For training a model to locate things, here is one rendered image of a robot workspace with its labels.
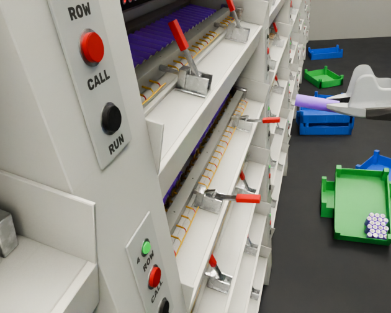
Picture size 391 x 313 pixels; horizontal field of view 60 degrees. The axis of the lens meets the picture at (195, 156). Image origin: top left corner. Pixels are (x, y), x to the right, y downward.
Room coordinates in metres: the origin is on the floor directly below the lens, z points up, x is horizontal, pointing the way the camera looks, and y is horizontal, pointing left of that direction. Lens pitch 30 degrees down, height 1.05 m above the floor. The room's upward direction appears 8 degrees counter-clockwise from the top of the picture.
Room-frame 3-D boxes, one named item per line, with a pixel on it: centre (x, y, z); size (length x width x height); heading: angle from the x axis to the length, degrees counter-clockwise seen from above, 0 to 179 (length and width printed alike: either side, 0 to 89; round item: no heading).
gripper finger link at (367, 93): (0.43, -0.24, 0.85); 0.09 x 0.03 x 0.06; 73
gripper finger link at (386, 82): (0.47, -0.26, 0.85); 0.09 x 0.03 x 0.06; 64
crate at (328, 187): (1.15, -0.68, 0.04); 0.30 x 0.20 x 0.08; 68
